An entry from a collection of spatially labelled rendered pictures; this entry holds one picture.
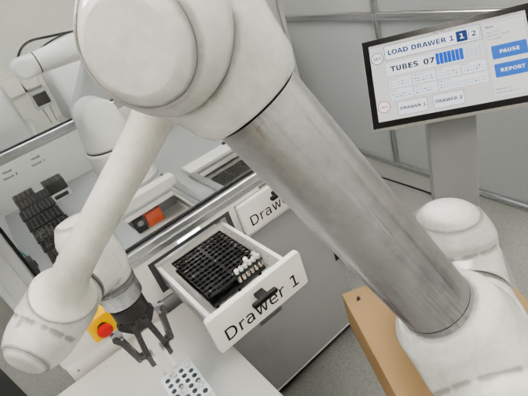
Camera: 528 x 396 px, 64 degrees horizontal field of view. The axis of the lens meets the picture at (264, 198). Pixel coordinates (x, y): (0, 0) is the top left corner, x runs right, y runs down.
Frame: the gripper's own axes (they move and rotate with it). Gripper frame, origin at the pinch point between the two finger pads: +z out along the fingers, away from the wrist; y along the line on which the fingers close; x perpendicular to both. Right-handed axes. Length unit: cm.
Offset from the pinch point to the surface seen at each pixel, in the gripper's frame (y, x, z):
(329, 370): -53, -24, 86
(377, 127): -95, -16, -10
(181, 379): -0.9, 2.2, 6.9
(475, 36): -129, -2, -28
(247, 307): -21.9, 6.0, -2.3
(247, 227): -43, -27, 2
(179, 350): -4.7, -9.7, 10.4
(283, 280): -33.5, 5.6, -1.7
